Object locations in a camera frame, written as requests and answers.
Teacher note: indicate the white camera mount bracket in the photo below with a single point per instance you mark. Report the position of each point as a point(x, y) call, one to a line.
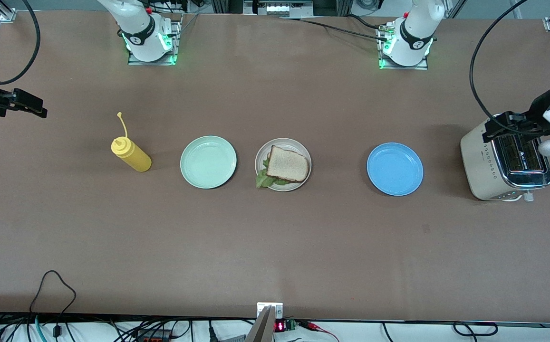
point(277, 309)

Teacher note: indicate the blue plate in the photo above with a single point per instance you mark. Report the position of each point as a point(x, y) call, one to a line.
point(395, 169)

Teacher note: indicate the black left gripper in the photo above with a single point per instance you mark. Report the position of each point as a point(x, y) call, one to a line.
point(537, 109)

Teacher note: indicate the toasted bread slice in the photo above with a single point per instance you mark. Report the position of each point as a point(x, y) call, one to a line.
point(286, 164)

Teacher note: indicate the green lettuce leaf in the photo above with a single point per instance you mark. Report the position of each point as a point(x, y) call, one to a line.
point(263, 179)

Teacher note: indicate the yellow squeeze bottle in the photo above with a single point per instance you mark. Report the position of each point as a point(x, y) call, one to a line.
point(134, 156)

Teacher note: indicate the lit control box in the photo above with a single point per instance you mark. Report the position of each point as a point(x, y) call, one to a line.
point(277, 8)

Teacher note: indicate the mint green plate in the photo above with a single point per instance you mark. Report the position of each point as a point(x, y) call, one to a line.
point(208, 161)

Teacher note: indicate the beige plate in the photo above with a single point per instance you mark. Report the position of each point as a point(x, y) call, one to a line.
point(286, 142)

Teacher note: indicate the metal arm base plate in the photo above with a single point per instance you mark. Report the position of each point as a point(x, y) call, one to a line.
point(178, 38)
point(400, 68)

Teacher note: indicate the grey metal camera bar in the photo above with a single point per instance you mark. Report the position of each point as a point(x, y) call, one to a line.
point(263, 330)

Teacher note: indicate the red LED display module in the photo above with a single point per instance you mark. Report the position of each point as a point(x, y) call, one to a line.
point(280, 326)

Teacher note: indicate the cream and chrome toaster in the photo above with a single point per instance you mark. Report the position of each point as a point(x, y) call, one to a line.
point(479, 161)

